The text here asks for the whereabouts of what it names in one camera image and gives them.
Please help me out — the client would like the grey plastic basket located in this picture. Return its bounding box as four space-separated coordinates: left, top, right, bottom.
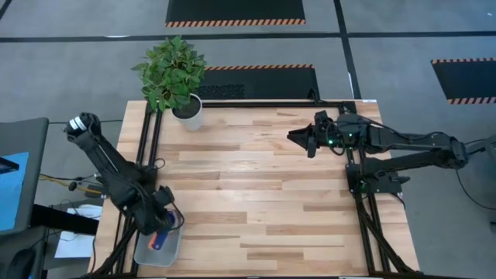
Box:
133 216 184 269

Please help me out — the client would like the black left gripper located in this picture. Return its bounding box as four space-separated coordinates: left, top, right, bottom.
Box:
135 185 175 236

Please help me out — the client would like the dark blue measuring cup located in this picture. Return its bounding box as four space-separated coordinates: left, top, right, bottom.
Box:
152 211 177 250

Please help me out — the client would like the black office chair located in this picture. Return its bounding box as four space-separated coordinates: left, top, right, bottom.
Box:
0 226 48 279

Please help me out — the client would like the small black device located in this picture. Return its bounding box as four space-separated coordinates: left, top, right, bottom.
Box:
0 157 19 174

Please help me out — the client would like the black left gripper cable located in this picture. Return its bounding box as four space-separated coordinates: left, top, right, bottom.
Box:
169 200 186 233

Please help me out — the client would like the black desk bar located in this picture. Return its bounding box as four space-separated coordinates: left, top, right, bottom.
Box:
30 204 100 236

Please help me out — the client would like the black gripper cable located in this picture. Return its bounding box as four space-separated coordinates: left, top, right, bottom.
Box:
169 200 186 233
324 126 349 157

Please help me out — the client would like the black aluminium table frame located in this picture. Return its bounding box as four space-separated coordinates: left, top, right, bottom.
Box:
88 99 418 278

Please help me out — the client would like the grey desk panel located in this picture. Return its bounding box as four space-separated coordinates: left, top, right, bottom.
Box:
0 118 50 233

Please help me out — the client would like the black floor cable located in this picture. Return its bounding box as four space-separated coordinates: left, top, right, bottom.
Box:
455 168 496 212

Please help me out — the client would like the green leafy plant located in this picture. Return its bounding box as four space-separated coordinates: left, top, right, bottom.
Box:
131 36 207 113

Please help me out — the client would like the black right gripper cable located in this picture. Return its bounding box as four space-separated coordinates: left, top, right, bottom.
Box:
324 126 349 157

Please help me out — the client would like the white plant pot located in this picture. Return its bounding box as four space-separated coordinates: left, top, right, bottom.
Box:
170 92 204 132

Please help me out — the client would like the blue sheet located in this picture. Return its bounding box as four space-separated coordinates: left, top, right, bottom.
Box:
0 151 30 233

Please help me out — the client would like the yellow and black wire bundle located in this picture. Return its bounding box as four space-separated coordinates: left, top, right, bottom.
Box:
38 172 102 195

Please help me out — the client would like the black mat with striped edge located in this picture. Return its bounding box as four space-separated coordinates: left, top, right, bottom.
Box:
431 57 496 105
195 64 321 100
165 0 306 28

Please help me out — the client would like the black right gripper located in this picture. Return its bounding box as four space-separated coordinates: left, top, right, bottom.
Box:
287 110 365 159

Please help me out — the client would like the white paper sheet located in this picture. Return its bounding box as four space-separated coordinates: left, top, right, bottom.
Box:
53 204 102 260

